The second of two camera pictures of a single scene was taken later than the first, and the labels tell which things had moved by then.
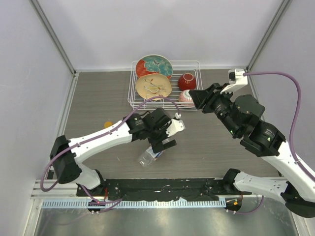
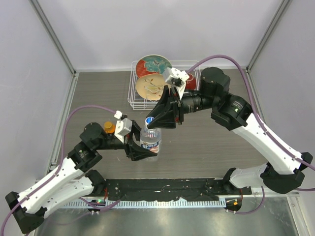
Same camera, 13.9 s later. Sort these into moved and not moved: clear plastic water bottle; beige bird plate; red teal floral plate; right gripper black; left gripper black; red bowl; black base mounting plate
Moved: clear plastic water bottle; right gripper black; left gripper black
Not moved: red bowl; beige bird plate; black base mounting plate; red teal floral plate
